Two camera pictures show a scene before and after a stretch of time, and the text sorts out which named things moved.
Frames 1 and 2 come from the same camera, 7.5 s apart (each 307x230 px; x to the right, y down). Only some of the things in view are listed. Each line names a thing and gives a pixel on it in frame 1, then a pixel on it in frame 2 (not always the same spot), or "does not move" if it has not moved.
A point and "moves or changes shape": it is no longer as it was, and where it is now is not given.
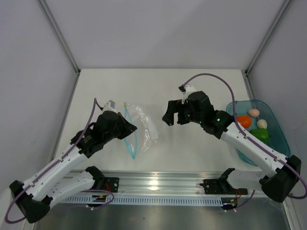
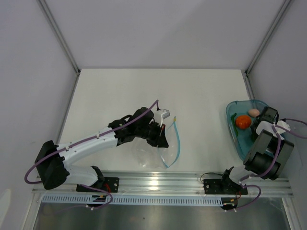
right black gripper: x=174 y=107 -> x=253 y=131
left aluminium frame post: x=60 y=35 does not move
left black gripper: x=128 y=128 -> x=159 y=140
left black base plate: x=112 y=182 does not move
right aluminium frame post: x=275 y=21 does not move
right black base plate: x=221 y=186 does not move
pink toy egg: x=253 y=112 does not move
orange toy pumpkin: x=245 y=120 does not move
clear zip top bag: x=138 y=141 moves or changes shape
